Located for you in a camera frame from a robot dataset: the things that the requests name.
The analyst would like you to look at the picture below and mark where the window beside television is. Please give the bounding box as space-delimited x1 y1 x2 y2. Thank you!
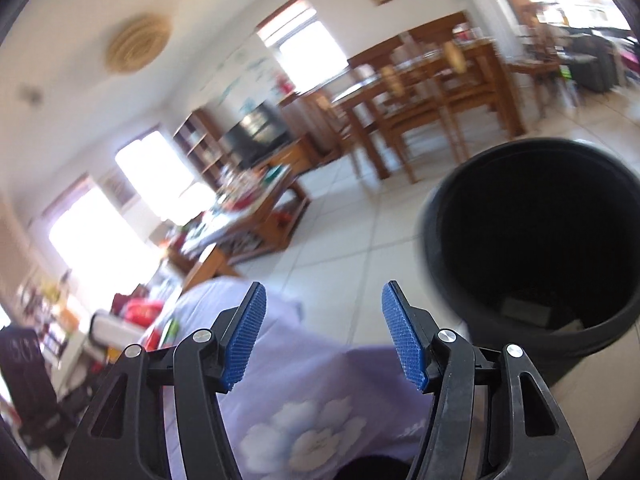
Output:
257 0 351 93

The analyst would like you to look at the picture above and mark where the purple floral tablecloth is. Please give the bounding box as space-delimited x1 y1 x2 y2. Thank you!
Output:
150 277 436 480

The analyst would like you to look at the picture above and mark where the flat cardboard piece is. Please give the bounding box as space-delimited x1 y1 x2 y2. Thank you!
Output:
500 297 556 332

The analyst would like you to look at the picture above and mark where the large living room window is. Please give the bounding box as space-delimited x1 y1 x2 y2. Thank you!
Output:
45 180 161 306

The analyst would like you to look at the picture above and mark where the wooden bookshelf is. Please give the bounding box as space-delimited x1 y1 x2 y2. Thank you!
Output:
172 109 236 191

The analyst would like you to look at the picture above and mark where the red cushion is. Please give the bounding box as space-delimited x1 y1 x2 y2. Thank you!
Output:
112 294 166 331

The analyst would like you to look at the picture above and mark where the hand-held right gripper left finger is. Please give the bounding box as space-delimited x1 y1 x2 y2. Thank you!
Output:
57 281 268 480

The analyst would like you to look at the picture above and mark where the black trash bin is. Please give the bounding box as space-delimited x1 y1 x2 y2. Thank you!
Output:
419 136 640 386

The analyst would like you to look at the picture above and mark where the black flat television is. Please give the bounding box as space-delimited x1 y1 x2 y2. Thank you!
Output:
222 102 293 168

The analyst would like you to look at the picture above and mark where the wooden coffee table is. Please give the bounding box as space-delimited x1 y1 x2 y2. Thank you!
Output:
167 165 312 291

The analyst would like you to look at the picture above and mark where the round beige ceiling lamp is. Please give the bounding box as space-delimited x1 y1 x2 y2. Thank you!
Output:
105 14 172 75

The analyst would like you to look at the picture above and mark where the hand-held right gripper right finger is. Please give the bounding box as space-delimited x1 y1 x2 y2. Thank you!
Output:
381 280 590 480

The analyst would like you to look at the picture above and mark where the wooden dining chair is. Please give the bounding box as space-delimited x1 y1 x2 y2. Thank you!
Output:
370 52 463 184
425 25 526 141
312 92 361 161

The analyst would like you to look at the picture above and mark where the window beside bookshelf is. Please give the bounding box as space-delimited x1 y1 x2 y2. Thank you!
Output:
115 130 201 221

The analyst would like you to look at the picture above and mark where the wooden dining table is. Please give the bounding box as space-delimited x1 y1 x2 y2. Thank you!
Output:
332 40 526 181

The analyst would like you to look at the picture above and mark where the wooden television stand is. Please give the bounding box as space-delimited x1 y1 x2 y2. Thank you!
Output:
255 137 321 177

